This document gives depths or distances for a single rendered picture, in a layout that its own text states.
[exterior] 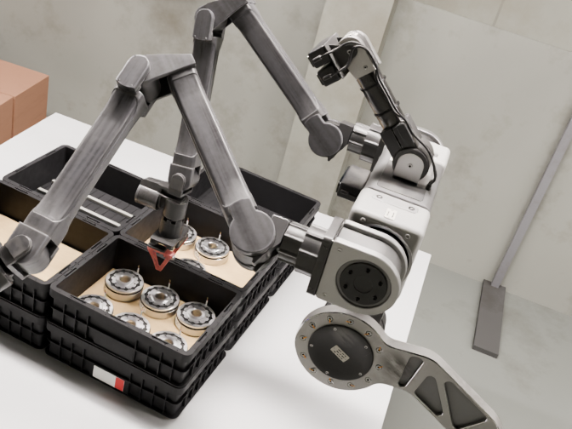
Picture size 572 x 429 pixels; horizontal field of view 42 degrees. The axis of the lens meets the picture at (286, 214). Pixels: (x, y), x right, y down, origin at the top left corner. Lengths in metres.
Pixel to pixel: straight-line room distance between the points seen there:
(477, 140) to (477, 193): 0.29
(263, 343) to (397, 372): 0.70
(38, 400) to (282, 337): 0.72
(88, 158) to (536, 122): 2.74
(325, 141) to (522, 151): 2.25
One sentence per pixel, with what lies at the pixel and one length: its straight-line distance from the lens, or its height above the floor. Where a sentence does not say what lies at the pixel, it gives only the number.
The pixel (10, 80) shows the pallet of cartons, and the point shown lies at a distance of 4.17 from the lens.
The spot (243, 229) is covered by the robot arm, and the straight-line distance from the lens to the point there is 1.24.
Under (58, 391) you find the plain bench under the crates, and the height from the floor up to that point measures 0.70.
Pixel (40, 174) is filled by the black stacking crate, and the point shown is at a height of 0.88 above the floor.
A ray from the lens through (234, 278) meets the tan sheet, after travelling 2.20.
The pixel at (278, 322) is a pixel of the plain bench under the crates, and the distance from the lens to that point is 2.30.
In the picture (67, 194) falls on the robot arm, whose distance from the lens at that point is 1.35.
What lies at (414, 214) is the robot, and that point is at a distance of 1.32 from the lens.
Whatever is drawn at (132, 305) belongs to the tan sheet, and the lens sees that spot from 2.04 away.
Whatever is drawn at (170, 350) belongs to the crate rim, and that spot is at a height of 0.93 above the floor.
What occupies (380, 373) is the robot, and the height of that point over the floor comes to 1.12.
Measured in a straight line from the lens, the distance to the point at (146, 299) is 2.02.
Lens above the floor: 2.15
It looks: 31 degrees down
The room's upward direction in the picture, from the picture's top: 16 degrees clockwise
